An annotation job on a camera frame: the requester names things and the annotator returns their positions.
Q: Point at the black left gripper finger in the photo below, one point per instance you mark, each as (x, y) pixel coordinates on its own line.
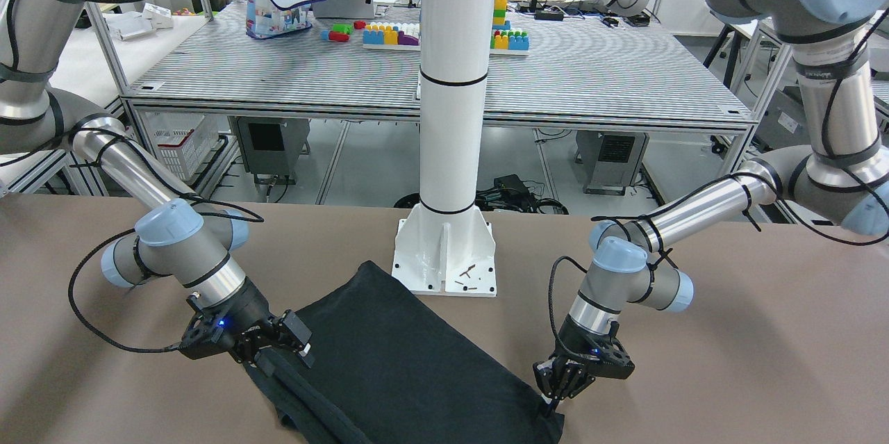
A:
(553, 389)

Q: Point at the black t-shirt with print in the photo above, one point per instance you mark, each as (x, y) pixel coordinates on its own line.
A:
(387, 369)

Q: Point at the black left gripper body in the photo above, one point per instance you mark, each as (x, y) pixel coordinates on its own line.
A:
(571, 339)

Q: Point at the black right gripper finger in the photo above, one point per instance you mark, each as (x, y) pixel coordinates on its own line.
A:
(267, 364)
(294, 336)

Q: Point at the white plastic crate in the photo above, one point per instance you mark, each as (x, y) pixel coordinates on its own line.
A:
(182, 140)

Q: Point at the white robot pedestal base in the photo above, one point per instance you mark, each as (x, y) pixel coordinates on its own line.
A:
(445, 246)

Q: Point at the blue white plastic bag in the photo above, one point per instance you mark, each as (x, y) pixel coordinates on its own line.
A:
(270, 18)

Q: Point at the colourful toy block set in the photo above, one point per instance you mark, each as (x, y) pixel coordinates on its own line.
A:
(502, 39)

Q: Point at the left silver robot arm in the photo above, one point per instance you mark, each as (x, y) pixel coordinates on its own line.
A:
(841, 174)

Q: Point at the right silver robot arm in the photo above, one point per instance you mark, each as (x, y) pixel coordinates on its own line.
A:
(181, 236)

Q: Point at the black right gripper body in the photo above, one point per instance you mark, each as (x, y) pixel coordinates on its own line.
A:
(251, 313)

